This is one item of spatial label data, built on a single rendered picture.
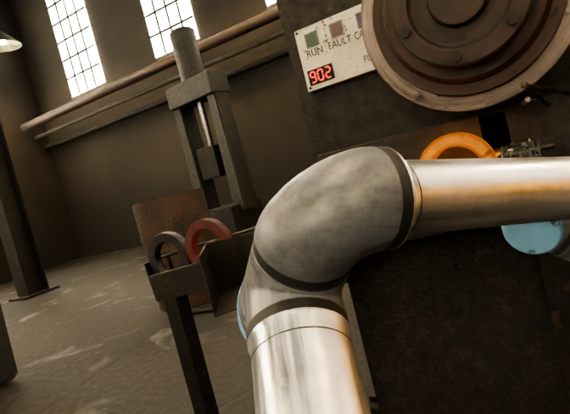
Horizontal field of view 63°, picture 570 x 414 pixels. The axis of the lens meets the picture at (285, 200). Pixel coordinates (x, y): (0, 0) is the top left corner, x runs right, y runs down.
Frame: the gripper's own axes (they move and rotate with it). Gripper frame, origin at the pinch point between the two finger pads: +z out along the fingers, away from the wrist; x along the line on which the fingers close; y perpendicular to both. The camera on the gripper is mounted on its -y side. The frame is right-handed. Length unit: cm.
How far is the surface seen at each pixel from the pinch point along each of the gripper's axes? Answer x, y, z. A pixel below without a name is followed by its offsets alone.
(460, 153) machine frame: 14.1, 2.0, 5.4
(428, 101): 16.9, 18.6, 0.6
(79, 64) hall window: 829, 141, 679
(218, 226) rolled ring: 89, -1, -3
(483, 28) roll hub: 1.9, 31.1, -3.2
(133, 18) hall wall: 647, 171, 692
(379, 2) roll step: 22.4, 43.3, 6.8
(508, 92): 0.2, 15.8, -0.3
